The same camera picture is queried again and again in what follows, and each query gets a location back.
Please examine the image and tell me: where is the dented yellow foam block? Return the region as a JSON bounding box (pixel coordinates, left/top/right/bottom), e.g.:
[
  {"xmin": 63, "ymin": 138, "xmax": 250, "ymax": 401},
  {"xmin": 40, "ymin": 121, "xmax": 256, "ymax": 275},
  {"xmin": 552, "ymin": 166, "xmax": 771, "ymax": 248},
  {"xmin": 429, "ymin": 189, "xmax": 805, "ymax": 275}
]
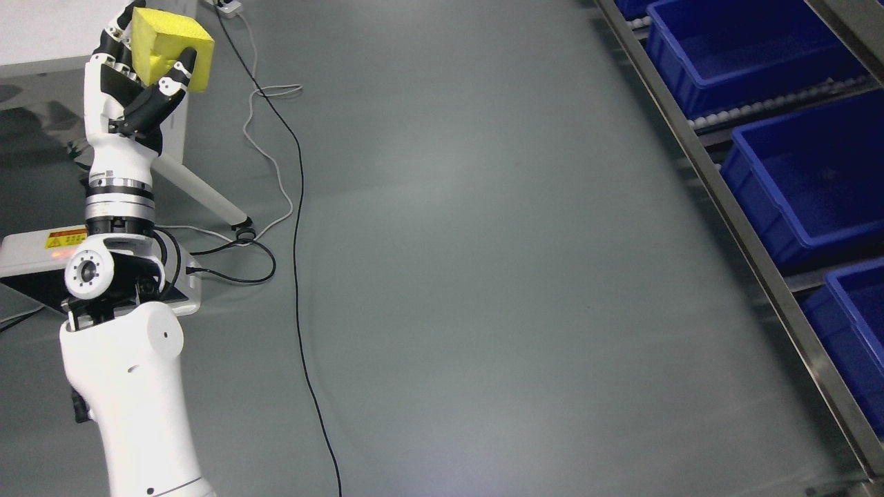
[{"xmin": 130, "ymin": 8, "xmax": 215, "ymax": 93}]

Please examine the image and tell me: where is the black floor cable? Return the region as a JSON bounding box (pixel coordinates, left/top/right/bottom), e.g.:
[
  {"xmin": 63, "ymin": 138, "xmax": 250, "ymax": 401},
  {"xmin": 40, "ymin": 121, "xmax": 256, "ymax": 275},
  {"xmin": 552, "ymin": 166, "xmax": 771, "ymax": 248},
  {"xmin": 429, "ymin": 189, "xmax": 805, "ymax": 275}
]
[{"xmin": 180, "ymin": 0, "xmax": 344, "ymax": 497}]

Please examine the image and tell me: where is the white floor cable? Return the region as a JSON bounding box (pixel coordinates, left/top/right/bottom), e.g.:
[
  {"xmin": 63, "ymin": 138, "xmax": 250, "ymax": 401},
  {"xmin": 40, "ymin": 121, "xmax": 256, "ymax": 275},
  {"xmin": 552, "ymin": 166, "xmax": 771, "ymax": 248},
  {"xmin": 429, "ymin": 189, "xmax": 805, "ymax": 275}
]
[{"xmin": 155, "ymin": 14, "xmax": 304, "ymax": 244}]

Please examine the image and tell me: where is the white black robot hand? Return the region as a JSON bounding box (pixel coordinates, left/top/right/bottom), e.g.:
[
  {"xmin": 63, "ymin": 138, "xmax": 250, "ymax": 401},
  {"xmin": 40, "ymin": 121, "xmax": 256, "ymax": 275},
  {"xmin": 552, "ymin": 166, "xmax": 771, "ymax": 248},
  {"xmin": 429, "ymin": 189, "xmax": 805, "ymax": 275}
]
[{"xmin": 84, "ymin": 1, "xmax": 197, "ymax": 182}]

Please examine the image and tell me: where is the white table with leg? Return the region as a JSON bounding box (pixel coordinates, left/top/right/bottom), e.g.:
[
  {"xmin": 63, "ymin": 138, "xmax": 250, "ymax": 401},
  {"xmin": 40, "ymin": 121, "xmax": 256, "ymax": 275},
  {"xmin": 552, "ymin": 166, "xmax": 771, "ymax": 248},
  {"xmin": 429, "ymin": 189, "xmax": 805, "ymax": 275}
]
[{"xmin": 1, "ymin": 1, "xmax": 249, "ymax": 228}]

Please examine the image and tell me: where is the blue plastic bin middle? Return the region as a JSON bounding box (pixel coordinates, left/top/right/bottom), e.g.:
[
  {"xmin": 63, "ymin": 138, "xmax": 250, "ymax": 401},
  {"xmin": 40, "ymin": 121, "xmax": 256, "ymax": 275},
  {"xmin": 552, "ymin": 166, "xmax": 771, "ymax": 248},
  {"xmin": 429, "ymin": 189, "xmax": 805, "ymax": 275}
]
[{"xmin": 720, "ymin": 90, "xmax": 883, "ymax": 273}]

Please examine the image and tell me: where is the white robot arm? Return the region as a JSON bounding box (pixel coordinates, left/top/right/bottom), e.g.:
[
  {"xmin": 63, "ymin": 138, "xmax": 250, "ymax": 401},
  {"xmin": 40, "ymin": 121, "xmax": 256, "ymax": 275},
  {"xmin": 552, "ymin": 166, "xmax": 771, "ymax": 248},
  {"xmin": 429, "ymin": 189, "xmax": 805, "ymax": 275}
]
[{"xmin": 58, "ymin": 1, "xmax": 215, "ymax": 496}]

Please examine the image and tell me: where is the blue plastic bin top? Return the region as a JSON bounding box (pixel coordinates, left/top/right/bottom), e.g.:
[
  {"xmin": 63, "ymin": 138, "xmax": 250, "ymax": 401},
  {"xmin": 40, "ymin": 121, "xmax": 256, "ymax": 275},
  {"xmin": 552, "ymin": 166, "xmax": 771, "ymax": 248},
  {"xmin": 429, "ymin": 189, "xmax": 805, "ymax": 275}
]
[{"xmin": 645, "ymin": 1, "xmax": 865, "ymax": 119}]

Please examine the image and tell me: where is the blue plastic bin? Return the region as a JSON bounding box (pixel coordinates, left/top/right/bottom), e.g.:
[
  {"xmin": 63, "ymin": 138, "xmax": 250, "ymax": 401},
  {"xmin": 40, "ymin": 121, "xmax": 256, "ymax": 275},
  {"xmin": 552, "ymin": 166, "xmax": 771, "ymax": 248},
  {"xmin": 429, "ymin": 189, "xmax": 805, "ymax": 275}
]
[
  {"xmin": 720, "ymin": 90, "xmax": 883, "ymax": 273},
  {"xmin": 645, "ymin": 1, "xmax": 865, "ymax": 119},
  {"xmin": 801, "ymin": 258, "xmax": 883, "ymax": 438}
]

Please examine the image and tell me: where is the white power strip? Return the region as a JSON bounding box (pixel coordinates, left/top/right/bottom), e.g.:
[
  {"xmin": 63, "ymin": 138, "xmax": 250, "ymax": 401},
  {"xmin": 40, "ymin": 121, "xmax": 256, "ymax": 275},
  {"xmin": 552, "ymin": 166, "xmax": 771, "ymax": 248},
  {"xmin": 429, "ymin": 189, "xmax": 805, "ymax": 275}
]
[{"xmin": 204, "ymin": 0, "xmax": 244, "ymax": 19}]

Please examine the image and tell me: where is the blue plastic bin lower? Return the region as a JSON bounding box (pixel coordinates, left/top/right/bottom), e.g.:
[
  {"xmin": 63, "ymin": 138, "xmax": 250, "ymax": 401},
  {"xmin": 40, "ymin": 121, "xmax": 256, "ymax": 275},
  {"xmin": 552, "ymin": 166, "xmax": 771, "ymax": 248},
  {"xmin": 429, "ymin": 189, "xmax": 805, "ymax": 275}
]
[{"xmin": 801, "ymin": 258, "xmax": 883, "ymax": 438}]

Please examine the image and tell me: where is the white device box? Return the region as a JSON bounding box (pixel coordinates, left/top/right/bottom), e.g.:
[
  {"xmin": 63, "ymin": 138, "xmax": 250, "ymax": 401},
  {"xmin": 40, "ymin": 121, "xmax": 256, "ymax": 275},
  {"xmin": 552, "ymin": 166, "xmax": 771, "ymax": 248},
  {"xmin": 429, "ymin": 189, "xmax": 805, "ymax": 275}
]
[{"xmin": 1, "ymin": 224, "xmax": 202, "ymax": 315}]

